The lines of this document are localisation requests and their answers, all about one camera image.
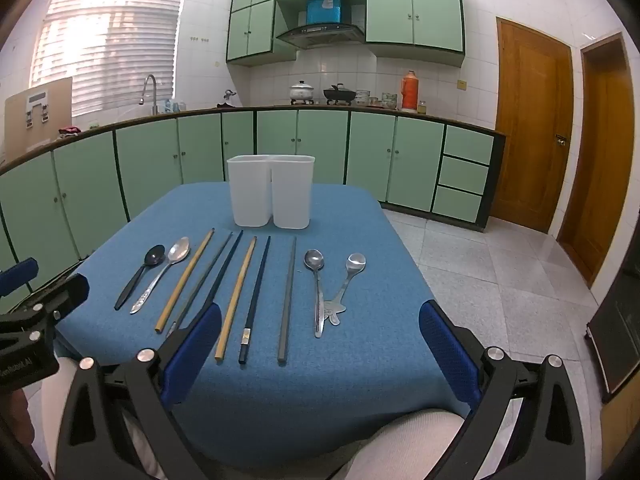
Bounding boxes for wooden door with handle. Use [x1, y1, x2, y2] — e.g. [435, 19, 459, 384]
[487, 16, 573, 235]

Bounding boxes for range hood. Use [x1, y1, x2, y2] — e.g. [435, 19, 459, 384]
[276, 23, 366, 51]

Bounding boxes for black spoon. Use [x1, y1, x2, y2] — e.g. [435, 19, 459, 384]
[114, 244, 166, 311]

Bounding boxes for black wok with lid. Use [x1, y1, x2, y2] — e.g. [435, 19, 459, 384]
[323, 83, 358, 103]

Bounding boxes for cardboard box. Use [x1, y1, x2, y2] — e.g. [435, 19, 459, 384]
[4, 76, 73, 156]

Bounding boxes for dark wooden cabinet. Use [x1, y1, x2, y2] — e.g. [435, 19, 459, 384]
[585, 255, 640, 406]

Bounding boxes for black chopstick with label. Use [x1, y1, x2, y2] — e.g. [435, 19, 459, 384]
[238, 235, 272, 365]

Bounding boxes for blue box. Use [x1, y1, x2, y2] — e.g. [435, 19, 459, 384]
[306, 0, 351, 26]

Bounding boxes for blue tablecloth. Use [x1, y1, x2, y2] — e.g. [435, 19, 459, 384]
[52, 182, 473, 466]

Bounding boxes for white plastic utensil holder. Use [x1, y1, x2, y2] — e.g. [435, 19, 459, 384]
[226, 154, 316, 230]

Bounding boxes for green base cabinets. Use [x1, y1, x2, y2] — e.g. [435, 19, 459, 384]
[0, 105, 506, 321]

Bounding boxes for wooden door in frame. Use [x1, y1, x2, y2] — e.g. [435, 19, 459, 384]
[556, 32, 640, 288]

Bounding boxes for silver spoon with plain handle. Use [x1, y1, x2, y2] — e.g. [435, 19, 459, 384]
[304, 249, 327, 339]

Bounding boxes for green wall cabinets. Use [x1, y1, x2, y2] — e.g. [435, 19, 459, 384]
[226, 0, 466, 67]

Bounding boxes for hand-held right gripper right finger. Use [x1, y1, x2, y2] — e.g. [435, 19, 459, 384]
[419, 300, 608, 480]

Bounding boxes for navy blue chopstick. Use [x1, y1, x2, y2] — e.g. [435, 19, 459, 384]
[192, 230, 244, 318]

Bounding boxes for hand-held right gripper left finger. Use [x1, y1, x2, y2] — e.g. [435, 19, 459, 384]
[52, 302, 223, 480]

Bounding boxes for window blinds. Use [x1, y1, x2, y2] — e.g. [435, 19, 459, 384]
[30, 0, 188, 117]

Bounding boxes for kitchen faucet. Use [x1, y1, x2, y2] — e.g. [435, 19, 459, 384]
[139, 74, 160, 116]

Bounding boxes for silver spoon with patterned handle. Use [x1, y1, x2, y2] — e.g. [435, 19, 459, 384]
[130, 236, 191, 315]

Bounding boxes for person's white pants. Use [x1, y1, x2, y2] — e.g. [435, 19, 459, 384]
[40, 355, 516, 480]

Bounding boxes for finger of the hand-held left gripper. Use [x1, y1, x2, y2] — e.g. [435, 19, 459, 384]
[0, 258, 40, 299]
[0, 273, 91, 350]

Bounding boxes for orange thermos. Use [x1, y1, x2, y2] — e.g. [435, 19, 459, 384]
[401, 70, 419, 113]

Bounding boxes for thin dark grey chopstick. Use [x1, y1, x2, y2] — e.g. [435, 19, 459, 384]
[166, 231, 234, 338]

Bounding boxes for small silver cartoon-handle spoon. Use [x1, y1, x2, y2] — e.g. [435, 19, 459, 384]
[322, 252, 367, 327]

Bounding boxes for white cooking pot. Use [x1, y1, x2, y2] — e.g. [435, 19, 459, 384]
[289, 80, 316, 103]

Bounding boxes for wooden chopstick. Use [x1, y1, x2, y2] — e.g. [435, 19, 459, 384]
[214, 236, 258, 362]
[154, 228, 216, 333]

